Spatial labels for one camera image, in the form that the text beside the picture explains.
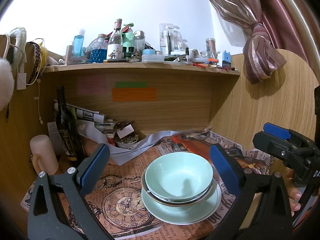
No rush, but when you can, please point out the pink bowl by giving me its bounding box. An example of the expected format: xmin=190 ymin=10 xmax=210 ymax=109
xmin=141 ymin=167 xmax=215 ymax=207

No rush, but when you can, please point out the clear cutlery package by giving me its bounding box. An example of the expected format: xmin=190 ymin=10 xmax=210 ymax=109
xmin=159 ymin=23 xmax=188 ymax=55

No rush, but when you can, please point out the green sticky note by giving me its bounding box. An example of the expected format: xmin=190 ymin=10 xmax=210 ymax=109
xmin=115 ymin=82 xmax=147 ymax=88

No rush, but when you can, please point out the blue block-shaped box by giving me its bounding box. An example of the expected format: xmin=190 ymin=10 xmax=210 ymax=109
xmin=217 ymin=50 xmax=232 ymax=68

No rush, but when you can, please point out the white bowl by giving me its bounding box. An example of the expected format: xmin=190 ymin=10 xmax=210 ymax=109
xmin=143 ymin=170 xmax=214 ymax=202

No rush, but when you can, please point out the clear plastic box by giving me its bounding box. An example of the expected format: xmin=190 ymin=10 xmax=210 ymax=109
xmin=142 ymin=54 xmax=165 ymax=63

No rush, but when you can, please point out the green pump bottle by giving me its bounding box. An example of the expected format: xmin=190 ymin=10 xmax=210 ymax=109
xmin=122 ymin=23 xmax=135 ymax=53

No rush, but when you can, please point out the small bowl of trinkets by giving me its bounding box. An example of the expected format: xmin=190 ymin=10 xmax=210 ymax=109
xmin=115 ymin=135 xmax=139 ymax=149

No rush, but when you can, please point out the white charger with cable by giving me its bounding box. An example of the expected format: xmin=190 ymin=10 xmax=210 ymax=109
xmin=5 ymin=36 xmax=45 ymax=125

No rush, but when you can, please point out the clear bottle with pink cap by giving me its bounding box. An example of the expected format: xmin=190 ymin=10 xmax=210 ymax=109
xmin=107 ymin=19 xmax=123 ymax=60

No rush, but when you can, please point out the yellow headband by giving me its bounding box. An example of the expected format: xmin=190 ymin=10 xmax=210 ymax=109
xmin=39 ymin=45 xmax=48 ymax=67

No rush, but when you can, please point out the white handwritten paper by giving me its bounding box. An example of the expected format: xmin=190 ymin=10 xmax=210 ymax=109
xmin=47 ymin=121 xmax=63 ymax=155

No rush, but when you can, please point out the pink sticky note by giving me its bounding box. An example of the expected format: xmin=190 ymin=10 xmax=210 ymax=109
xmin=77 ymin=76 xmax=106 ymax=95

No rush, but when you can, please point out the green bowl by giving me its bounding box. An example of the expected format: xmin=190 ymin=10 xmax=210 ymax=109
xmin=145 ymin=154 xmax=214 ymax=197

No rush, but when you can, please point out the person's right hand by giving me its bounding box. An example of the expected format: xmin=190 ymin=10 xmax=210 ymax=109
xmin=285 ymin=169 xmax=303 ymax=218

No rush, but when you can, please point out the striped mauve curtain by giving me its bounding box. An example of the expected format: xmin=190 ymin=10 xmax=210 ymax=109
xmin=199 ymin=0 xmax=313 ymax=85

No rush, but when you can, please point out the pile of newspapers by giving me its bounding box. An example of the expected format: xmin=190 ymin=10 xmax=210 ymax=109
xmin=54 ymin=100 xmax=119 ymax=138

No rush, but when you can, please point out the orange sticky note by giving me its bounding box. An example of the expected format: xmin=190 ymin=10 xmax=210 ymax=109
xmin=112 ymin=88 xmax=158 ymax=102

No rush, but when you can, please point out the small white box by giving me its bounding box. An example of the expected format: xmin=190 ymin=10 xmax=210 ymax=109
xmin=117 ymin=124 xmax=135 ymax=138

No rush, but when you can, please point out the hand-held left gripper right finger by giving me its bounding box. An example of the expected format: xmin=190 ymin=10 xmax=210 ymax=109
xmin=209 ymin=144 xmax=293 ymax=240

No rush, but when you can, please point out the glass bottle with silver cap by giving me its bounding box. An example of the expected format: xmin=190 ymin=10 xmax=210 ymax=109
xmin=134 ymin=30 xmax=146 ymax=52

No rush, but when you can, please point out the tall clear tube of sticks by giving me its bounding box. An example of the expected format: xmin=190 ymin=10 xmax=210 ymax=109
xmin=205 ymin=38 xmax=217 ymax=59

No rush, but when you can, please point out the cardboard tube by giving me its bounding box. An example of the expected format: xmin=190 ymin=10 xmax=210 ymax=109
xmin=65 ymin=45 xmax=73 ymax=65

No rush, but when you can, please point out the green plate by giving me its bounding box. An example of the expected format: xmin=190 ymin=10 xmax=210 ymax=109
xmin=141 ymin=180 xmax=222 ymax=225

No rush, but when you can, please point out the dark wine bottle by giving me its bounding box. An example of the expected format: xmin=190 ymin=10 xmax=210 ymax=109
xmin=55 ymin=86 xmax=83 ymax=161

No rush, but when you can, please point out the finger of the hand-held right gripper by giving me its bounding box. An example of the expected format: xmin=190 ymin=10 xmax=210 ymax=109
xmin=263 ymin=122 xmax=292 ymax=143
xmin=252 ymin=131 xmax=285 ymax=162

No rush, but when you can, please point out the pink mug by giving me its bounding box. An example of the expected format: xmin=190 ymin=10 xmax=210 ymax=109
xmin=29 ymin=134 xmax=59 ymax=175

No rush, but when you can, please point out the blue liquid bottle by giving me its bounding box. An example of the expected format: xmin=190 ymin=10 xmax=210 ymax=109
xmin=90 ymin=34 xmax=108 ymax=63
xmin=73 ymin=28 xmax=85 ymax=57

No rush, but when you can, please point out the pale paper sheet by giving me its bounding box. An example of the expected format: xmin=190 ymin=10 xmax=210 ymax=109
xmin=77 ymin=125 xmax=180 ymax=166

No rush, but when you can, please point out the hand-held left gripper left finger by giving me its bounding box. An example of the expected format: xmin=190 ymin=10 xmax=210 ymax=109
xmin=27 ymin=143 xmax=114 ymax=240

